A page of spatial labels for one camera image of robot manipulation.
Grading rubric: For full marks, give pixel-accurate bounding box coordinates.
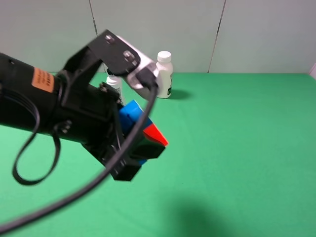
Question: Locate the white milk bottle white cap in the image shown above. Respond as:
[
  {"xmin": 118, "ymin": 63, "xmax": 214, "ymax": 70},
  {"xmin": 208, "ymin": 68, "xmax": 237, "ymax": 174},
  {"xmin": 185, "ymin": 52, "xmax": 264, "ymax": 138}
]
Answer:
[{"xmin": 156, "ymin": 51, "xmax": 173, "ymax": 99}]

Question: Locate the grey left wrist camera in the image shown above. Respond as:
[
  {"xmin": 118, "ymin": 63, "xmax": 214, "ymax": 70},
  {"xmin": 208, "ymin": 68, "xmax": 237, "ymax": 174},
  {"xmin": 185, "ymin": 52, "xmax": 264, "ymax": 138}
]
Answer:
[{"xmin": 63, "ymin": 29, "xmax": 161, "ymax": 99}]

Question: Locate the colourful puzzle cube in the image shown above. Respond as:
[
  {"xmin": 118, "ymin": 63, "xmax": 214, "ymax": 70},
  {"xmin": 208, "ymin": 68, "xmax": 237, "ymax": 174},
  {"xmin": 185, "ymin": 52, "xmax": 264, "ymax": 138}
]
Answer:
[{"xmin": 118, "ymin": 99, "xmax": 169, "ymax": 166}]

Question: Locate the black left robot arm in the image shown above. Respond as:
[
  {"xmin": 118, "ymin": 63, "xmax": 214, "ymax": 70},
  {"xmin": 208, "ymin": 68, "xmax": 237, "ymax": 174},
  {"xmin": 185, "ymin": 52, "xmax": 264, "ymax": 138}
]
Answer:
[{"xmin": 0, "ymin": 51, "xmax": 143, "ymax": 166}]

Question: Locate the black left camera cable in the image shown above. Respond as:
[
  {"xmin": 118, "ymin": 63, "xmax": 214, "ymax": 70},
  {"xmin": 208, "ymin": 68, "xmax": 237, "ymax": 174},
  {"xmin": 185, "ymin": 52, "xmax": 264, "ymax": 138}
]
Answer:
[{"xmin": 0, "ymin": 68, "xmax": 158, "ymax": 235}]

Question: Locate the green table cloth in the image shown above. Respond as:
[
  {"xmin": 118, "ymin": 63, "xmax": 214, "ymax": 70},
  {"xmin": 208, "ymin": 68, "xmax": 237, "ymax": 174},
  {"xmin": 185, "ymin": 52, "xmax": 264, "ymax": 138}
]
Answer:
[{"xmin": 11, "ymin": 74, "xmax": 316, "ymax": 237}]

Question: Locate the white curvy bottle black cap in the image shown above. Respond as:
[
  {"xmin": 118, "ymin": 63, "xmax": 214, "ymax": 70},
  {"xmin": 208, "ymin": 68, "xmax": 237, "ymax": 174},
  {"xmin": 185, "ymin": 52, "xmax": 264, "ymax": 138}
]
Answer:
[{"xmin": 106, "ymin": 69, "xmax": 126, "ymax": 105}]

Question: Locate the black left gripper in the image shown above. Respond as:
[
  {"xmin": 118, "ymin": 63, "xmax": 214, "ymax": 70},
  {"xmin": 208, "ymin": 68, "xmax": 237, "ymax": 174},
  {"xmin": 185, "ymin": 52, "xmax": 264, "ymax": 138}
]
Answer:
[{"xmin": 53, "ymin": 75, "xmax": 165, "ymax": 168}]

